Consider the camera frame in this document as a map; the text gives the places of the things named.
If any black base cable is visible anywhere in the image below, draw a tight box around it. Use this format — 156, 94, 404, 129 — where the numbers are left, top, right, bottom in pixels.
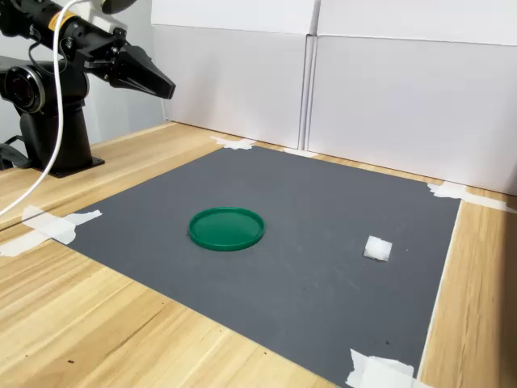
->
0, 135, 32, 171

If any dark grey mat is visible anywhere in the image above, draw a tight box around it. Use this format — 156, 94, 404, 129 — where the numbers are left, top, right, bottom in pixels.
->
66, 145, 462, 388

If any round green lid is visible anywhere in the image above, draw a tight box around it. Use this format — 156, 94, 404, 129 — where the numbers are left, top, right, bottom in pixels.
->
187, 206, 266, 252

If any small white plastic terminal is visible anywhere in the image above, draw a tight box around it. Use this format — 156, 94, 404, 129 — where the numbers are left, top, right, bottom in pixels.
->
363, 234, 394, 263

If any white camera cable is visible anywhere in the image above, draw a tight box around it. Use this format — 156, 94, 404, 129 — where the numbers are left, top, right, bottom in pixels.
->
0, 0, 92, 217

